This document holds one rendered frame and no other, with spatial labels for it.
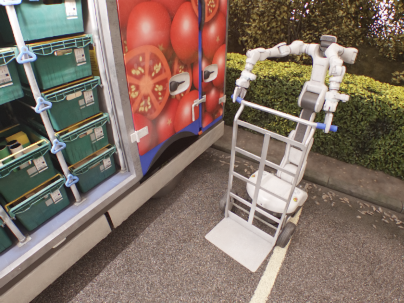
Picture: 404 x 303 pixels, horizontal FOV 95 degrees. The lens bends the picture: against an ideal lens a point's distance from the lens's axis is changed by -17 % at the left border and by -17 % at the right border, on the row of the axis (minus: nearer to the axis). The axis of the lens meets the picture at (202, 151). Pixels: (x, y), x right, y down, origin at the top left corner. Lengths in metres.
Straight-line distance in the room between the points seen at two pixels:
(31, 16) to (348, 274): 2.87
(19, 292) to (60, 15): 1.68
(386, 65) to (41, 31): 5.37
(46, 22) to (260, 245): 2.29
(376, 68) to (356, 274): 4.04
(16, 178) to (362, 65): 5.45
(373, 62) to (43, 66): 5.30
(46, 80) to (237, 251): 1.94
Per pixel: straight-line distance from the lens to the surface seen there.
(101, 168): 1.83
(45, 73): 1.47
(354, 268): 2.40
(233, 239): 2.18
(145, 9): 1.66
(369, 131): 3.34
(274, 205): 2.11
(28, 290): 1.85
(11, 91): 1.42
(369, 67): 5.34
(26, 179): 1.58
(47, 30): 1.48
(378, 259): 2.60
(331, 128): 1.50
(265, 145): 1.59
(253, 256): 2.11
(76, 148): 1.65
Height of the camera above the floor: 1.80
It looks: 34 degrees down
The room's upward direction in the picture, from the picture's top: straight up
